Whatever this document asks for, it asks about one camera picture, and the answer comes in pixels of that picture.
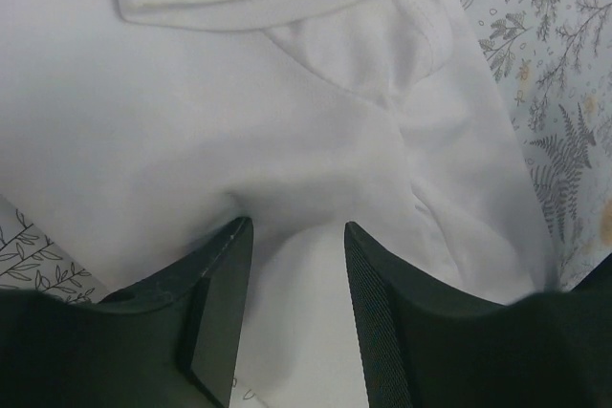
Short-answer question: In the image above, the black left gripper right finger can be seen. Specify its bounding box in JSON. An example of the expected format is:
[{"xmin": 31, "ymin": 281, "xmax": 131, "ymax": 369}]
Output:
[{"xmin": 344, "ymin": 223, "xmax": 611, "ymax": 408}]

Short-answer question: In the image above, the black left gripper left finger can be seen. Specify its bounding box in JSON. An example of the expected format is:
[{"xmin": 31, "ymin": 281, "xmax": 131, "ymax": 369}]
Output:
[{"xmin": 1, "ymin": 218, "xmax": 253, "ymax": 407}]

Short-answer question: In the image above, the white t shirt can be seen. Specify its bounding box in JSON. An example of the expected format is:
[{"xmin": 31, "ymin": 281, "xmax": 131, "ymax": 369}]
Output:
[{"xmin": 0, "ymin": 0, "xmax": 560, "ymax": 408}]

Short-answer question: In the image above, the floral patterned table mat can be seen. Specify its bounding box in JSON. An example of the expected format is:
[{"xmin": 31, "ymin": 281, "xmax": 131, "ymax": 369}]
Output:
[{"xmin": 0, "ymin": 0, "xmax": 612, "ymax": 408}]

